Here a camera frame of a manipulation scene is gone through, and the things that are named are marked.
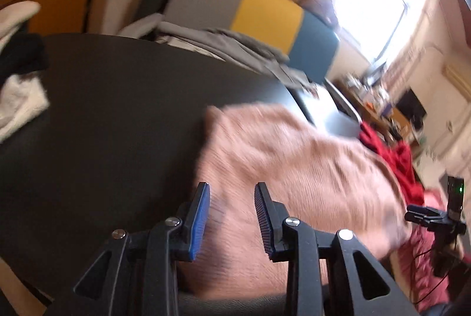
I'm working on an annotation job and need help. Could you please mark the red knit sweater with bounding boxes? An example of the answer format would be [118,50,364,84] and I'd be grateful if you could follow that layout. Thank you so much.
[359,122,424,205]

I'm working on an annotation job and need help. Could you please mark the light pink knit sweater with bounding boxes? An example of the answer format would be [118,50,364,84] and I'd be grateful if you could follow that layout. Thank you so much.
[180,104,411,299]

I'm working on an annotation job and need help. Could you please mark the grey clothes on sofa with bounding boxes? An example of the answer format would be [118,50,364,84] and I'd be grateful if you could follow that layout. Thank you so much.
[118,13,318,97]

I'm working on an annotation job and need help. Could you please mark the pink fringed blanket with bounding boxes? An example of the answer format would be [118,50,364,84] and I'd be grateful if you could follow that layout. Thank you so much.
[398,186,465,313]

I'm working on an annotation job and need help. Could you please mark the black monitor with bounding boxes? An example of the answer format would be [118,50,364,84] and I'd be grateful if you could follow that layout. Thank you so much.
[395,88,427,125]

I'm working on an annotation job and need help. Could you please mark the wooden desk with clutter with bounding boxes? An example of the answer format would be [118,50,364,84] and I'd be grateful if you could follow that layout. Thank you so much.
[334,74,414,145]

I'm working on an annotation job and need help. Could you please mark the white fluffy garment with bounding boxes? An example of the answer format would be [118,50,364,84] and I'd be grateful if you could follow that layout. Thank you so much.
[0,0,50,144]

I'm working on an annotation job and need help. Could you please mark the grey yellow blue sofa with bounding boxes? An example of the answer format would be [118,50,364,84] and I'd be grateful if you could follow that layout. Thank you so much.
[133,0,339,83]

